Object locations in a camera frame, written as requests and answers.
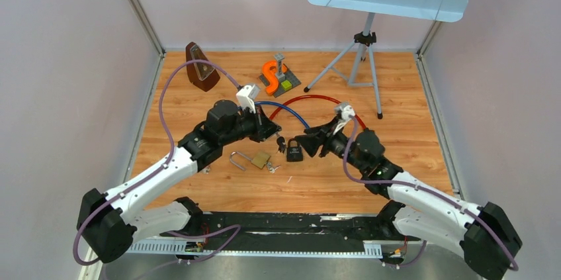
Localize small black padlock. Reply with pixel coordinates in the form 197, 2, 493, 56
286, 138, 304, 162

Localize blue cable lock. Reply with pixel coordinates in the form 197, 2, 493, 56
254, 101, 311, 130

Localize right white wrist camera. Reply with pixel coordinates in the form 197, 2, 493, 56
333, 102, 356, 134

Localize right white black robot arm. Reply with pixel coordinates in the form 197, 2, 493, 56
295, 122, 523, 279

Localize padlock silver keys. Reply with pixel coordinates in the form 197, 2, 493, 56
266, 162, 281, 173

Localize brass padlock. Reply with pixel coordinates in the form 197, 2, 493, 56
229, 151, 272, 171

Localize black head key bunch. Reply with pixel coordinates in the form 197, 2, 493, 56
276, 135, 286, 154

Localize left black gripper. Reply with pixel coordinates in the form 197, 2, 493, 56
220, 103, 282, 146

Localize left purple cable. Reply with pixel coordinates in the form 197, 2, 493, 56
72, 59, 243, 280

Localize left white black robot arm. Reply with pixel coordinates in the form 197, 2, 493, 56
73, 100, 282, 265

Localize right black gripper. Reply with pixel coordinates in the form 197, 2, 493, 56
294, 117, 366, 173

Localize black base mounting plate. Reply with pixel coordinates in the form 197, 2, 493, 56
180, 212, 413, 253

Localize brown wooden metronome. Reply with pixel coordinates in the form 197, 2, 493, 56
185, 42, 220, 92

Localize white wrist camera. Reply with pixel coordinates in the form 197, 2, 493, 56
333, 102, 356, 134
236, 83, 260, 114

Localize orange S block toy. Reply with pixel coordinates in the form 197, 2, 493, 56
259, 52, 301, 98

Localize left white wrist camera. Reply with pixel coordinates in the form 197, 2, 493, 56
236, 83, 260, 114

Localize purple cable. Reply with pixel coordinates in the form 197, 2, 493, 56
341, 115, 520, 272
72, 59, 243, 280

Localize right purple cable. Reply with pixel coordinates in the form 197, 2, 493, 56
341, 115, 520, 272

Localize red cable lock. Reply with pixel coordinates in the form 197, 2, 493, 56
261, 94, 341, 128

